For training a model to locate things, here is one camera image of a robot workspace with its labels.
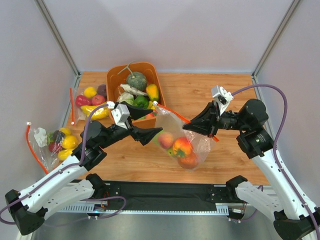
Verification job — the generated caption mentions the purple fake fruit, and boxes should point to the purple fake fruit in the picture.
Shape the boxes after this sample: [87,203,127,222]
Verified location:
[97,84,107,97]

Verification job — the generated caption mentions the clear zip bag orange seal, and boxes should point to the clear zip bag orange seal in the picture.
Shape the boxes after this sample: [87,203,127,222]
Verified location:
[153,101,219,170]

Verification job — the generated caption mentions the yellow fake lemon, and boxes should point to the yellow fake lemon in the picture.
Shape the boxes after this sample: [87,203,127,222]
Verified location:
[83,86,98,99]

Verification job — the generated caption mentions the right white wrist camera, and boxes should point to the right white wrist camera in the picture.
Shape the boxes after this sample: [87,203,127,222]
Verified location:
[211,85,234,115]

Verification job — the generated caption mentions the green fake pumpkin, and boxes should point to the green fake pumpkin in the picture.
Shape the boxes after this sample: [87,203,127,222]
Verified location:
[126,71,148,92]

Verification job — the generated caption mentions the fake yellow banana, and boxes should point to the fake yellow banana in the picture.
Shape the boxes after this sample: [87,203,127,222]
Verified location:
[80,102,110,120]

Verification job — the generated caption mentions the fake peach right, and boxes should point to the fake peach right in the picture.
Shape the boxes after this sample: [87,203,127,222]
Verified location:
[145,112,156,119]

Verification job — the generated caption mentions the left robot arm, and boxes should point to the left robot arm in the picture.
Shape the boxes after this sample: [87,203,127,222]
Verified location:
[0,101,162,236]

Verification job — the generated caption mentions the zip bag near left wall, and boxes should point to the zip bag near left wall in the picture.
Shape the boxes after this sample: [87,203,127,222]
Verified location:
[25,121,79,174]

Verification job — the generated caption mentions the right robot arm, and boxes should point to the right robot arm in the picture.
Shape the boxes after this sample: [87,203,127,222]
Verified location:
[183,99,320,240]

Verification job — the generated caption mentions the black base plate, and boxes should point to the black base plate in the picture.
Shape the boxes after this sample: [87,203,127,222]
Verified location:
[75,179,256,213]

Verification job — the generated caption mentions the yellow fake fruit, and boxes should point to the yellow fake fruit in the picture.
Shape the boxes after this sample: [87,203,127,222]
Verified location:
[61,135,78,149]

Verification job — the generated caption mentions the yellow orange fake mango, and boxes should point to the yellow orange fake mango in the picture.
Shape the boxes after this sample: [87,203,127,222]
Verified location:
[146,84,160,102]

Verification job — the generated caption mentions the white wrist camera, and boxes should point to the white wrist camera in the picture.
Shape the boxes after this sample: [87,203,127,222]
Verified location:
[106,101,130,130]
[211,85,234,115]

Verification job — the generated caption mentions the orange plastic basket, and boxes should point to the orange plastic basket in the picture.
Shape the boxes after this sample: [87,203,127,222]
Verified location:
[106,61,167,129]

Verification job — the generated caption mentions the white fake cauliflower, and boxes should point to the white fake cauliflower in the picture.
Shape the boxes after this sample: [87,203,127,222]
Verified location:
[117,92,134,106]

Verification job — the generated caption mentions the red fake pepper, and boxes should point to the red fake pepper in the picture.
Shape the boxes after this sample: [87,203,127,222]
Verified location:
[75,94,91,108]

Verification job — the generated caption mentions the green fake bell pepper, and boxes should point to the green fake bell pepper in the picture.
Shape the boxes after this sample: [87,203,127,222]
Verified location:
[133,95,149,109]

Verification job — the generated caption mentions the green fake apple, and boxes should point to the green fake apple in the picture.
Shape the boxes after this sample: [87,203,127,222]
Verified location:
[153,132,175,156]

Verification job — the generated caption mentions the zip bag with banana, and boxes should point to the zip bag with banana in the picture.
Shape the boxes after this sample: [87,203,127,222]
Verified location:
[69,84,108,126]

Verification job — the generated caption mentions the small orange fake pumpkin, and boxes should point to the small orange fake pumpkin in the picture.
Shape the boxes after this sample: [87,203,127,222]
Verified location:
[177,153,199,170]

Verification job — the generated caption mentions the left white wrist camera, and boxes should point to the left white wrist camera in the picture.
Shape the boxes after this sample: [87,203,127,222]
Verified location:
[106,101,130,130]

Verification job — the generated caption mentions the small yellow bananas in basket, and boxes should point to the small yellow bananas in basket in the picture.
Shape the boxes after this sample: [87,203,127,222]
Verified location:
[147,101,155,110]

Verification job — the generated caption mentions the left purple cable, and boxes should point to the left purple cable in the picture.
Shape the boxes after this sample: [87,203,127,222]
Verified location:
[0,101,128,227]

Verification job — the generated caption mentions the white fake garlic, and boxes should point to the white fake garlic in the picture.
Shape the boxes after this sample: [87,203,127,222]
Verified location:
[120,84,148,96]

